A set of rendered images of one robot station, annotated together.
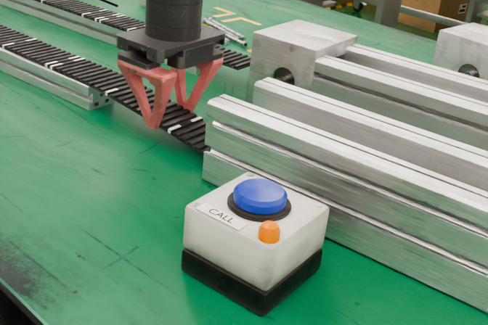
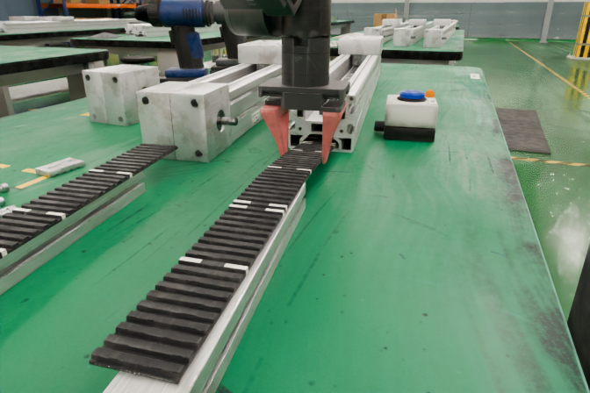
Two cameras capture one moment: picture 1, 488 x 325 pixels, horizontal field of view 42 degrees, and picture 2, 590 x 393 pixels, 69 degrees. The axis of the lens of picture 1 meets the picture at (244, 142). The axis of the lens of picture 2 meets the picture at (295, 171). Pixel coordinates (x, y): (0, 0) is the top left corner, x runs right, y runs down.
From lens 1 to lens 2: 102 cm
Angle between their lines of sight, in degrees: 99
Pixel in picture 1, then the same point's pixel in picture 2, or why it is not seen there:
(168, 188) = (376, 157)
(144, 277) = (450, 146)
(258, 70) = (210, 125)
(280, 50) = (217, 97)
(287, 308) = not seen: hidden behind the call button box
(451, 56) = (133, 88)
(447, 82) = (219, 79)
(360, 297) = not seen: hidden behind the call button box
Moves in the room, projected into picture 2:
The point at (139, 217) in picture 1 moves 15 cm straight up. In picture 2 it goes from (414, 156) to (426, 48)
